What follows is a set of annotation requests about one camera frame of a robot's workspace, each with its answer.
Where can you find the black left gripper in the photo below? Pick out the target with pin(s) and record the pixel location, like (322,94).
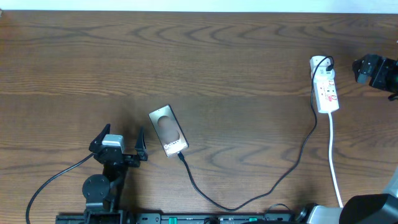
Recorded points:
(140,150)

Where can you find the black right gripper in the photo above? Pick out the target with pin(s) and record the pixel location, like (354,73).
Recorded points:
(385,65)

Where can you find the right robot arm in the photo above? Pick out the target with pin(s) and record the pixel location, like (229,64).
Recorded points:
(375,208)

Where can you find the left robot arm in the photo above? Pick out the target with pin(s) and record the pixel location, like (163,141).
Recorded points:
(103,191)

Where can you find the black USB plug in strip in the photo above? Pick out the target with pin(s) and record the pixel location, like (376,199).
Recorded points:
(330,67)

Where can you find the white power strip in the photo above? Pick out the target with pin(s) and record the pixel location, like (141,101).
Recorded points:
(325,92)

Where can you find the white USB wall adapter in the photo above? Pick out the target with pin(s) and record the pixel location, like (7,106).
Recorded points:
(319,73)

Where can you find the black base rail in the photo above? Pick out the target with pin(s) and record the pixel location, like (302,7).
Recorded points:
(156,218)

